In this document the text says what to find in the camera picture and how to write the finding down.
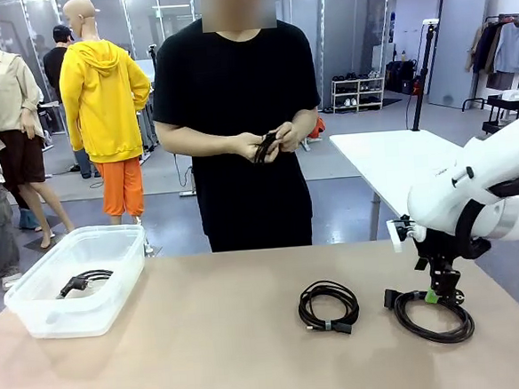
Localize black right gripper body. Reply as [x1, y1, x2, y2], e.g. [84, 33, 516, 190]
[427, 250, 463, 294]

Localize thick black power cable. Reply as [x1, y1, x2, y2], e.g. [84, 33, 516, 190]
[383, 282, 477, 350]
[54, 267, 117, 301]

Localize black cable grey tie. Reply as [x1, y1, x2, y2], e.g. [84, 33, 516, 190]
[295, 278, 363, 338]

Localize thin black USB cable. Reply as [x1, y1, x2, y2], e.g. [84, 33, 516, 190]
[251, 130, 284, 164]

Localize person's left forearm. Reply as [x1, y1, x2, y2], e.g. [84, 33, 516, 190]
[291, 105, 323, 142]

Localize person's right forearm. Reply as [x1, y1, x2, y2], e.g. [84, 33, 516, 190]
[156, 115, 249, 163]

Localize person's left hand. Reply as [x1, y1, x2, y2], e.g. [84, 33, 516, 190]
[270, 119, 312, 156]

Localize person's right hand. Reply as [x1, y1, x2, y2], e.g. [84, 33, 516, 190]
[232, 130, 270, 161]

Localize white table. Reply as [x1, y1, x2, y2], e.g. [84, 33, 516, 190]
[329, 124, 482, 243]

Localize black utility cart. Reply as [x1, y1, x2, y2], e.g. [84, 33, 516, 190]
[479, 91, 519, 138]

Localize orange bag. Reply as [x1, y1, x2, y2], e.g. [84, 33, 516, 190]
[305, 116, 328, 141]

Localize white shoe rack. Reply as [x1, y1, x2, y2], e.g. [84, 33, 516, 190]
[330, 76, 388, 115]

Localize black luggage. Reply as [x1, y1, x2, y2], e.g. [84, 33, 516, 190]
[385, 58, 419, 97]

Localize beige hanging coat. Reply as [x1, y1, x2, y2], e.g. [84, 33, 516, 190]
[461, 25, 488, 74]

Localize grey partition panel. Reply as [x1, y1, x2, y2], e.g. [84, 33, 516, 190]
[421, 0, 498, 112]

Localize dark navy hanging jacket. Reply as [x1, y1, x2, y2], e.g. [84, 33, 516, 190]
[469, 21, 504, 76]

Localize light blue hanging shirt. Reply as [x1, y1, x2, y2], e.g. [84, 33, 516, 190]
[491, 20, 519, 75]

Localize black clothes rack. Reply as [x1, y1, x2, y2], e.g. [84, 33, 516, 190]
[455, 13, 519, 113]

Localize white standing desk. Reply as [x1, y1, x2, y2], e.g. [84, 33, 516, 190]
[174, 152, 198, 197]

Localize person in black t-shirt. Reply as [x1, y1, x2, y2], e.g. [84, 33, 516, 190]
[145, 10, 333, 257]

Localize clear plastic storage bin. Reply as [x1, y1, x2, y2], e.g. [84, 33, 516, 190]
[0, 221, 154, 343]

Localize mannequin in yellow hoodie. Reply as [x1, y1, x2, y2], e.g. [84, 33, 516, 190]
[52, 0, 163, 231]

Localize mannequin in beige shirt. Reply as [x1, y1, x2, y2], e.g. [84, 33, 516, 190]
[0, 10, 77, 254]

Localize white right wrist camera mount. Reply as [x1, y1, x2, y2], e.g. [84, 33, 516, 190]
[385, 212, 427, 254]

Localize black pole with white camera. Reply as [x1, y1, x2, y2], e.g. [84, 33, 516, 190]
[403, 17, 447, 132]

